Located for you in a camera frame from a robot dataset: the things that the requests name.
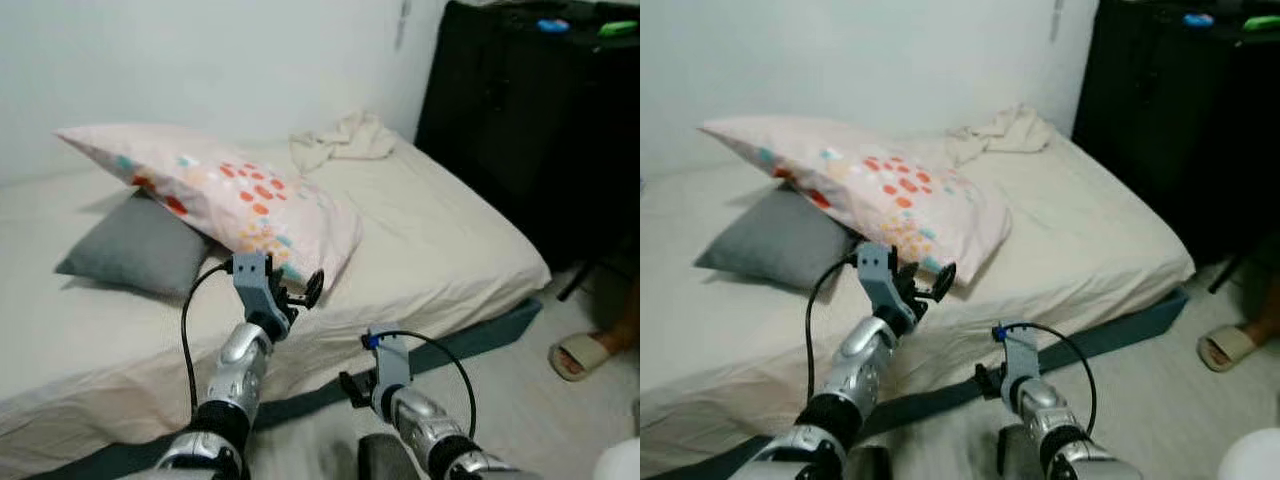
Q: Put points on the person's bare leg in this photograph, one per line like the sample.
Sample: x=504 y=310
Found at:
x=625 y=325
x=1268 y=320

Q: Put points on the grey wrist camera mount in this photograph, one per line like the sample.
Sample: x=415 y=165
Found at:
x=1020 y=355
x=255 y=285
x=880 y=275
x=390 y=365

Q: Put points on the grey pillow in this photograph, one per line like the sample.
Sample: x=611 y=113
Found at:
x=775 y=245
x=130 y=250

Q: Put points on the black fabric cabinet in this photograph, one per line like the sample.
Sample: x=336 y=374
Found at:
x=1170 y=120
x=520 y=130

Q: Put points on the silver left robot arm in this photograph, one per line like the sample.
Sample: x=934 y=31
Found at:
x=865 y=365
x=235 y=375

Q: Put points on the dark teal bed base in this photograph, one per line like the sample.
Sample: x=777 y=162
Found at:
x=1130 y=330
x=490 y=335

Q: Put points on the crumpled beige cloth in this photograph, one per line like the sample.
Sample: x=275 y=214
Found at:
x=345 y=140
x=1005 y=135

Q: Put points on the small blue object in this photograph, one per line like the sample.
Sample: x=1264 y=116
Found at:
x=552 y=25
x=1198 y=20

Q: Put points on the beige slipper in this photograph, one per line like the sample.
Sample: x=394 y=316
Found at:
x=580 y=352
x=1228 y=345

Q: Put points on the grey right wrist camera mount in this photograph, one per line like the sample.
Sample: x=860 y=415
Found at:
x=390 y=365
x=1020 y=355

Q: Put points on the mattress with beige sheet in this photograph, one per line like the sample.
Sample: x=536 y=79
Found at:
x=430 y=230
x=1080 y=230

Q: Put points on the small green object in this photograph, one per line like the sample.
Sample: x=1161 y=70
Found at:
x=618 y=29
x=1262 y=23

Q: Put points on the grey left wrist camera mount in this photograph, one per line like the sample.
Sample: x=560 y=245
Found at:
x=880 y=275
x=255 y=285

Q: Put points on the thin black stand leg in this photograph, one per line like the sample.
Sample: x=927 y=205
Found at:
x=575 y=282
x=1226 y=272

